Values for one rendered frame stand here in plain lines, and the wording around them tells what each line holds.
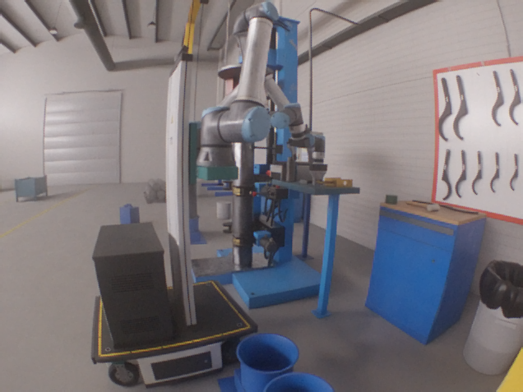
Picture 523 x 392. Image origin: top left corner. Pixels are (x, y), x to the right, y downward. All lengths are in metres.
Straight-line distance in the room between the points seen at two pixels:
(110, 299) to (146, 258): 0.28
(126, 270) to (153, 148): 12.01
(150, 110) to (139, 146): 1.84
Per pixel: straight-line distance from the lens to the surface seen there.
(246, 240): 2.44
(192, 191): 3.78
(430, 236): 1.90
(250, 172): 2.56
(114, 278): 1.27
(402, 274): 2.11
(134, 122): 13.28
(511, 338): 1.94
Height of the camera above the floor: 1.26
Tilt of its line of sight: 9 degrees down
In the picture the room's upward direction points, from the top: 1 degrees clockwise
